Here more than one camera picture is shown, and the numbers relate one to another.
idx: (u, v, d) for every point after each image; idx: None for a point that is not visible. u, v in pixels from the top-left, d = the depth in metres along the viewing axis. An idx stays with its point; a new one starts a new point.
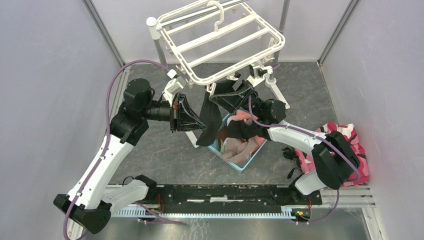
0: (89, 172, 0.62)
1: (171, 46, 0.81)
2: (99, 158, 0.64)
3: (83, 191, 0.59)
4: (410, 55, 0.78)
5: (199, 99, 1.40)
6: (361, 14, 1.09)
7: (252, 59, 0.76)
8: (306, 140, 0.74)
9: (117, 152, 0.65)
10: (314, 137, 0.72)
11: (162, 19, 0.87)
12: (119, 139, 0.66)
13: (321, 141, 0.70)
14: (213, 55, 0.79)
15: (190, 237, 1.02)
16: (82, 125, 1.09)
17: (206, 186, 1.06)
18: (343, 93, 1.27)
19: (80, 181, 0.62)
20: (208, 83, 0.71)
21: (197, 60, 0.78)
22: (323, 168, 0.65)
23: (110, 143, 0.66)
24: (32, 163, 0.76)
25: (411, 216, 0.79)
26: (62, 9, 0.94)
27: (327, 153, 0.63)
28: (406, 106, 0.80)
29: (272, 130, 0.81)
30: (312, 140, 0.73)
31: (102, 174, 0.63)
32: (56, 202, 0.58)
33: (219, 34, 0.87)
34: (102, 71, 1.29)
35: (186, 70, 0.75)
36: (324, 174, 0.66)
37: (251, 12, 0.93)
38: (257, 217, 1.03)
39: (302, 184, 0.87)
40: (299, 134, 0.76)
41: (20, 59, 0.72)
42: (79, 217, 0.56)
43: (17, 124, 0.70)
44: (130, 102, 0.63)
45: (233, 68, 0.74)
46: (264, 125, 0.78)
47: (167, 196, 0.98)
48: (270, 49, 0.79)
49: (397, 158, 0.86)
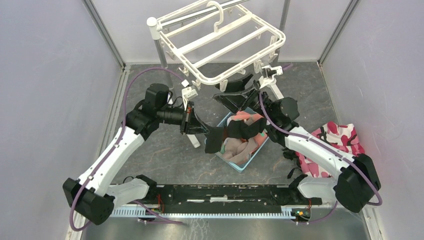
0: (102, 157, 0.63)
1: (172, 49, 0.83)
2: (113, 146, 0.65)
3: (94, 175, 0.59)
4: (410, 55, 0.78)
5: (199, 99, 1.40)
6: (361, 14, 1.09)
7: (257, 56, 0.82)
8: (331, 159, 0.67)
9: (131, 142, 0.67)
10: (341, 158, 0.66)
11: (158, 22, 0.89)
12: (133, 130, 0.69)
13: (349, 165, 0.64)
14: (214, 56, 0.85)
15: (190, 237, 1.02)
16: (82, 125, 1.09)
17: (206, 186, 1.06)
18: (343, 93, 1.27)
19: (91, 167, 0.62)
20: (217, 82, 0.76)
21: (201, 61, 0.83)
22: (347, 192, 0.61)
23: (125, 134, 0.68)
24: (32, 162, 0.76)
25: (412, 216, 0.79)
26: (62, 9, 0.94)
27: (355, 180, 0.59)
28: (407, 106, 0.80)
29: (291, 139, 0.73)
30: (338, 161, 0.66)
31: (114, 161, 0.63)
32: (65, 186, 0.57)
33: (219, 35, 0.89)
34: (102, 71, 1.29)
35: (192, 70, 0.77)
36: (345, 198, 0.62)
37: (247, 12, 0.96)
38: (256, 217, 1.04)
39: (307, 188, 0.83)
40: (323, 152, 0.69)
41: (20, 59, 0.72)
42: (88, 200, 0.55)
43: (17, 124, 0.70)
44: (150, 100, 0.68)
45: (240, 66, 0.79)
46: (282, 130, 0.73)
47: (167, 197, 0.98)
48: (272, 46, 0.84)
49: (398, 158, 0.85)
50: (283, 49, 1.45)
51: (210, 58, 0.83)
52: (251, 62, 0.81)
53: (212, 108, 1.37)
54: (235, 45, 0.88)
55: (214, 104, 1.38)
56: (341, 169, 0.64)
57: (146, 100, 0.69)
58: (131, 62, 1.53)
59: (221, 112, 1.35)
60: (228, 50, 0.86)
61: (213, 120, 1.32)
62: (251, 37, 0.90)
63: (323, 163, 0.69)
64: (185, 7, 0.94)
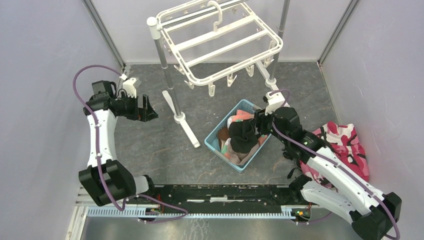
0: (95, 138, 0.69)
1: (169, 45, 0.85)
2: (97, 126, 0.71)
3: (101, 152, 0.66)
4: (410, 55, 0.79)
5: (199, 99, 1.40)
6: (361, 14, 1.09)
7: (250, 61, 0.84)
8: (359, 194, 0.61)
9: (108, 118, 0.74)
10: (372, 195, 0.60)
11: (161, 16, 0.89)
12: (102, 109, 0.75)
13: (379, 204, 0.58)
14: (208, 57, 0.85)
15: (190, 237, 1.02)
16: (83, 124, 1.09)
17: (206, 186, 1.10)
18: (343, 93, 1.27)
19: (92, 151, 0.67)
20: (205, 83, 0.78)
21: (195, 60, 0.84)
22: (368, 226, 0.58)
23: (97, 115, 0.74)
24: (33, 161, 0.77)
25: (411, 217, 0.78)
26: (62, 9, 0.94)
27: (384, 220, 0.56)
28: (406, 106, 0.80)
29: (316, 159, 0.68)
30: (367, 198, 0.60)
31: (107, 135, 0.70)
32: (82, 177, 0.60)
33: (218, 34, 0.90)
34: (102, 71, 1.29)
35: (184, 69, 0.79)
36: (364, 230, 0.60)
37: (251, 13, 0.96)
38: (257, 217, 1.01)
39: (313, 196, 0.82)
40: (352, 183, 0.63)
41: (20, 60, 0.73)
42: (113, 169, 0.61)
43: (17, 124, 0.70)
44: (101, 88, 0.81)
45: (231, 70, 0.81)
46: (309, 150, 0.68)
47: (167, 196, 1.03)
48: (267, 53, 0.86)
49: (398, 157, 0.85)
50: (283, 49, 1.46)
51: (204, 58, 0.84)
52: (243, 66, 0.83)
53: (212, 108, 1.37)
54: (231, 47, 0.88)
55: (214, 104, 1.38)
56: (370, 207, 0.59)
57: (96, 92, 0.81)
58: (131, 62, 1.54)
59: (221, 112, 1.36)
60: (224, 51, 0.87)
61: (213, 120, 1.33)
62: (250, 39, 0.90)
63: (347, 193, 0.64)
64: (189, 3, 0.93)
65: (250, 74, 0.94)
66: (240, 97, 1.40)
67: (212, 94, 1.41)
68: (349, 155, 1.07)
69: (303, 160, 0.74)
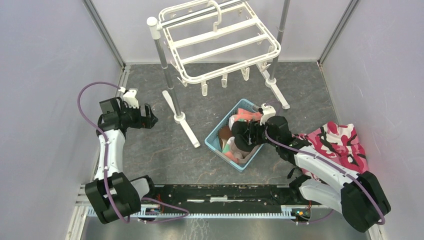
0: (104, 153, 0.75)
1: (168, 41, 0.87)
2: (106, 144, 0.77)
3: (108, 165, 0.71)
4: (410, 54, 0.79)
5: (199, 99, 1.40)
6: (361, 14, 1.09)
7: (245, 63, 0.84)
8: (335, 176, 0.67)
9: (117, 137, 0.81)
10: (345, 174, 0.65)
11: (165, 12, 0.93)
12: (112, 129, 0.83)
13: (352, 180, 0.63)
14: (204, 56, 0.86)
15: (190, 237, 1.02)
16: (83, 124, 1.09)
17: (206, 186, 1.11)
18: (343, 93, 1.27)
19: (99, 166, 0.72)
20: (197, 82, 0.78)
21: (191, 59, 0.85)
22: (350, 207, 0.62)
23: (108, 135, 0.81)
24: (33, 162, 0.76)
25: (411, 216, 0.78)
26: (62, 10, 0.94)
27: (358, 196, 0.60)
28: (406, 106, 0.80)
29: (299, 156, 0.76)
30: (342, 177, 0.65)
31: (114, 151, 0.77)
32: (88, 192, 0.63)
33: (217, 34, 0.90)
34: (102, 71, 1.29)
35: (178, 66, 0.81)
36: (350, 214, 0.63)
37: (254, 16, 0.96)
38: (257, 217, 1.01)
39: (310, 192, 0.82)
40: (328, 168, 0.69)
41: (20, 60, 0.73)
42: (119, 181, 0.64)
43: (17, 124, 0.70)
44: (109, 108, 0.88)
45: (224, 70, 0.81)
46: (292, 148, 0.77)
47: (167, 196, 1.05)
48: (264, 56, 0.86)
49: (398, 157, 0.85)
50: (283, 49, 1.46)
51: (198, 57, 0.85)
52: (237, 68, 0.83)
53: (212, 108, 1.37)
54: (228, 49, 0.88)
55: (214, 104, 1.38)
56: (343, 184, 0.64)
57: (105, 111, 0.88)
58: (131, 62, 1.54)
59: (221, 112, 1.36)
60: (220, 52, 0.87)
61: (213, 120, 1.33)
62: (248, 42, 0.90)
63: (329, 179, 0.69)
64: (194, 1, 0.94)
65: (246, 78, 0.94)
66: (240, 97, 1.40)
67: (212, 94, 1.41)
68: (349, 155, 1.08)
69: (291, 161, 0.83)
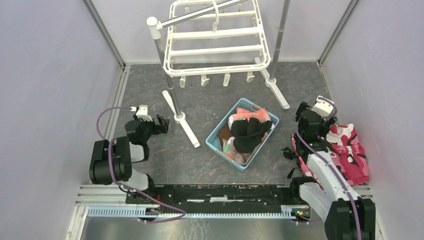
0: None
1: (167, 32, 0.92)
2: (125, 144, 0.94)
3: None
4: (409, 54, 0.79)
5: (200, 99, 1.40)
6: (360, 14, 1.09)
7: (227, 69, 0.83)
8: (335, 188, 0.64)
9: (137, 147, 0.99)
10: (346, 192, 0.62)
11: (179, 4, 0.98)
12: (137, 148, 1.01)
13: (349, 199, 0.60)
14: (190, 52, 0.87)
15: (190, 237, 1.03)
16: (83, 124, 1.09)
17: (206, 186, 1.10)
18: (343, 93, 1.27)
19: None
20: (176, 75, 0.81)
21: (179, 52, 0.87)
22: (332, 219, 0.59)
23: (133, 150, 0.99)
24: (33, 162, 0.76)
25: (411, 217, 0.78)
26: (62, 10, 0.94)
27: (346, 213, 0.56)
28: (406, 105, 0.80)
29: (313, 157, 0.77)
30: (341, 192, 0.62)
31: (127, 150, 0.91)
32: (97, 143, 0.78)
33: (212, 36, 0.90)
34: (102, 71, 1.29)
35: (166, 57, 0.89)
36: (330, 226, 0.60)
37: (259, 25, 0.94)
38: (256, 217, 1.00)
39: (304, 192, 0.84)
40: (332, 178, 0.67)
41: (20, 60, 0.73)
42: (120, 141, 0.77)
43: (16, 124, 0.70)
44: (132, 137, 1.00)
45: (203, 71, 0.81)
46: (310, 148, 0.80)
47: (167, 196, 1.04)
48: (248, 67, 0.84)
49: (398, 157, 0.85)
50: (283, 49, 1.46)
51: (187, 52, 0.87)
52: (218, 70, 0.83)
53: (212, 108, 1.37)
54: (216, 51, 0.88)
55: (214, 104, 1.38)
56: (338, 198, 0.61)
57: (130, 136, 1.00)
58: (130, 62, 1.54)
59: (221, 113, 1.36)
60: (206, 52, 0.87)
61: (213, 120, 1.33)
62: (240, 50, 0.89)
63: (328, 189, 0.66)
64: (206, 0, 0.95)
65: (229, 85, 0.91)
66: (240, 97, 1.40)
67: (212, 94, 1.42)
68: (349, 155, 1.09)
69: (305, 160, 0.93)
